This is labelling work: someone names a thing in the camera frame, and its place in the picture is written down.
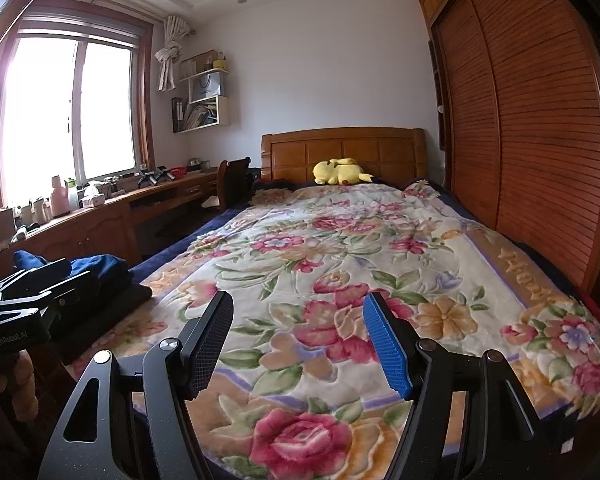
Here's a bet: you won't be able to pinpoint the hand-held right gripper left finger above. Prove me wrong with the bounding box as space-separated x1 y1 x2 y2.
37 290 235 480

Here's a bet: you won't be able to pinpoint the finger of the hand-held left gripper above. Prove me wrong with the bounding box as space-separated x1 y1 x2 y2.
0 258 72 306
0 270 101 319

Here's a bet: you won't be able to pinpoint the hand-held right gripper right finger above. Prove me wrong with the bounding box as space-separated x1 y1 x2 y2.
362 291 556 480

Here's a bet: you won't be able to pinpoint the blue suit jacket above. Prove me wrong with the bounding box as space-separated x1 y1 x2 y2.
12 250 132 311

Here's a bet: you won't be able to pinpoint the person's left hand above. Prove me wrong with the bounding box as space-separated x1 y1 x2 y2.
0 347 40 423

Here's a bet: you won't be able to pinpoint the black clothing pile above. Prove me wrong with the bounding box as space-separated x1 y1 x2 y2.
45 280 153 366

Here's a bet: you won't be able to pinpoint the long wooden desk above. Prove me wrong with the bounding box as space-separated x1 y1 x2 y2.
0 167 221 286

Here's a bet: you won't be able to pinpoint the pink bottle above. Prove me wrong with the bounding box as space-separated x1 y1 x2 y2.
50 175 71 218

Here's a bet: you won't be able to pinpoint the tissue box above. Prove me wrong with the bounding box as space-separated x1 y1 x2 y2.
80 185 106 208

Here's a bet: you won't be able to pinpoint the floral blanket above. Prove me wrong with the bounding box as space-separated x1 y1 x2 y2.
65 180 600 480

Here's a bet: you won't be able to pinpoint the black devices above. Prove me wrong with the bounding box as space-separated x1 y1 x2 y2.
137 165 176 187

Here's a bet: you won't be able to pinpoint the dark wooden chair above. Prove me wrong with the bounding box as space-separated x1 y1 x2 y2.
217 157 253 208

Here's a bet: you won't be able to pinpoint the wooden framed window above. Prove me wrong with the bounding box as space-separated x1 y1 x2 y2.
0 7 156 206

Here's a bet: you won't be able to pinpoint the dark pillow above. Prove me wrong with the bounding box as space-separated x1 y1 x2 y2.
252 178 297 194

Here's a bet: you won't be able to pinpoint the yellow plush toy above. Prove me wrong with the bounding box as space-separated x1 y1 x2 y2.
312 157 373 187

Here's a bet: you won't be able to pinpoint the wooden bed headboard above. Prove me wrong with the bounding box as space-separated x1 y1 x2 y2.
260 127 428 186

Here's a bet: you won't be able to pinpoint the stack of papers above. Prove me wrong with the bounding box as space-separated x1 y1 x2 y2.
185 102 219 129

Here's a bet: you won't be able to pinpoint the wooden slatted wardrobe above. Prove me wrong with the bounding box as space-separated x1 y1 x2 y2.
419 0 600 306

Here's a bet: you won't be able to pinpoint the white paper bag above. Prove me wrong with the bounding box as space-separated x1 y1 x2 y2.
189 71 222 103

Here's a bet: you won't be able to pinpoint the tied beige curtain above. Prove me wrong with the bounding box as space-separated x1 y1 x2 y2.
154 15 193 92

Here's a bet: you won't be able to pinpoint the cardboard box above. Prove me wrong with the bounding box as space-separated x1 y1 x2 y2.
180 50 218 81

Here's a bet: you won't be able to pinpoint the white wall shelf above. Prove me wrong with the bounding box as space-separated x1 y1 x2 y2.
171 50 231 134

